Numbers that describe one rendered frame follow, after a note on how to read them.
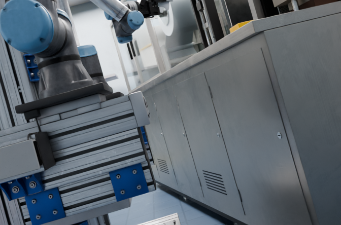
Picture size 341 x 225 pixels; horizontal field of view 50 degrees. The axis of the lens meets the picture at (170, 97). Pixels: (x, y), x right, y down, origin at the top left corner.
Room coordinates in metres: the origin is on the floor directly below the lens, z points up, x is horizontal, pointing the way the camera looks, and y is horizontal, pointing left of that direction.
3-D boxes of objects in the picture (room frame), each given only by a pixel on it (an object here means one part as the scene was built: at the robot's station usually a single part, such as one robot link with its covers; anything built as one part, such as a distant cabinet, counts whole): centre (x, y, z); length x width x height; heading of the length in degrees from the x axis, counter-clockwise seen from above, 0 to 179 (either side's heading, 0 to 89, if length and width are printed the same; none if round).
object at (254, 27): (2.44, -0.24, 0.88); 2.52 x 0.66 x 0.04; 18
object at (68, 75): (1.01, 0.27, 0.87); 0.15 x 0.15 x 0.10
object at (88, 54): (1.51, 0.30, 0.98); 0.13 x 0.12 x 0.14; 29
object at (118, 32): (1.74, 0.12, 1.12); 0.11 x 0.08 x 0.11; 29
